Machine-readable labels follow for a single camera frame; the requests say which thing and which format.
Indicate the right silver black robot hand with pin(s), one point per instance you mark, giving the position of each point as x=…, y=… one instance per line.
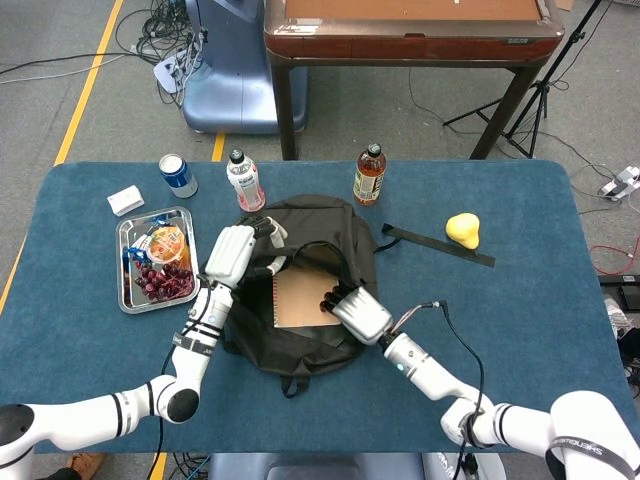
x=362, y=315

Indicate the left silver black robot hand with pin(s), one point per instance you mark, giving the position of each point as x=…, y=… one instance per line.
x=230, y=252

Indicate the black fabric backpack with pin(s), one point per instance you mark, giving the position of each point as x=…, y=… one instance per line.
x=310, y=350

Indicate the brown spiral notebook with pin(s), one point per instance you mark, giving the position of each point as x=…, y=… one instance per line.
x=300, y=300

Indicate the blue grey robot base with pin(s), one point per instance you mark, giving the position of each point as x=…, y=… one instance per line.
x=230, y=75

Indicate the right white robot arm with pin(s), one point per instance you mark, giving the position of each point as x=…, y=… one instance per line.
x=435, y=377

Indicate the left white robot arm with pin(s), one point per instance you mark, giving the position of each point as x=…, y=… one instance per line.
x=75, y=415

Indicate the orange fruit jelly cup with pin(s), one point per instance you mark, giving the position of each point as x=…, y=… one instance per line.
x=167, y=245

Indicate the white pink drink bottle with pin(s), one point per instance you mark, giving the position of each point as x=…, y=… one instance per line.
x=245, y=182

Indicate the red grape bunch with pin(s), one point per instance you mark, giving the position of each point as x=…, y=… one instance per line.
x=162, y=282

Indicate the blue white soda can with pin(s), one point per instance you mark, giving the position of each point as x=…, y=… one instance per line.
x=179, y=177

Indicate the blue white candy wrapper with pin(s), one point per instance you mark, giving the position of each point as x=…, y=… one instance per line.
x=135, y=251

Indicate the metal serving tray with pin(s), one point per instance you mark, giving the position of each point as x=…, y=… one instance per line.
x=127, y=295

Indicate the small white box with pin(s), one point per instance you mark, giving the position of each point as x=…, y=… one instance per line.
x=125, y=201

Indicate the yellow pear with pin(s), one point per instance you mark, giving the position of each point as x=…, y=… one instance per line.
x=464, y=230

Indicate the amber tea bottle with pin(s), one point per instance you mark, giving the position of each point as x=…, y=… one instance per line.
x=370, y=177

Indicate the grey blue robot torso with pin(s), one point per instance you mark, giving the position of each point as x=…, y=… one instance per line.
x=320, y=467

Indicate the blue felt table mat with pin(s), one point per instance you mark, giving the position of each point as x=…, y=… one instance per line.
x=540, y=325

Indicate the white power strip with plugs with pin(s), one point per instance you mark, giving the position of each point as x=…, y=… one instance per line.
x=167, y=72

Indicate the black floor device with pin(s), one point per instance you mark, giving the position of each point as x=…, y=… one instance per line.
x=622, y=292

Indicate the brown mahjong table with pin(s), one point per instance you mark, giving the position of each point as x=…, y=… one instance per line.
x=410, y=45

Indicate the black tripod stand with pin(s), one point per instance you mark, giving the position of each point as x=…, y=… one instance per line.
x=537, y=100

